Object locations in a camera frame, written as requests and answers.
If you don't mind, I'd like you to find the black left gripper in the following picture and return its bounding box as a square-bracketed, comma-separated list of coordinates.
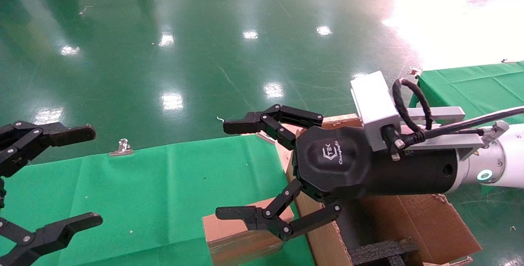
[0, 121, 103, 266]

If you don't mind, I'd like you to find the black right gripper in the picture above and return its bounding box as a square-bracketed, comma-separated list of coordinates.
[216, 104, 459, 241]

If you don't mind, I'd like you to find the small brown cardboard box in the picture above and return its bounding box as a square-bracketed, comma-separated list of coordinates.
[203, 198, 295, 266]

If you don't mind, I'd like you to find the large open cardboard carton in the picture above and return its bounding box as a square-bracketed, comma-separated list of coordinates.
[274, 114, 483, 266]

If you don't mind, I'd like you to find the large green table cloth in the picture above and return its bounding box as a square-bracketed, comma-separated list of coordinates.
[0, 135, 316, 266]

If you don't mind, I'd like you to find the black foam packing insert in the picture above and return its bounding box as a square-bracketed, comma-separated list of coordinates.
[350, 237, 418, 266]

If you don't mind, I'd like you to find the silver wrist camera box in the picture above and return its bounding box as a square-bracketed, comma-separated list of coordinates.
[350, 71, 402, 152]

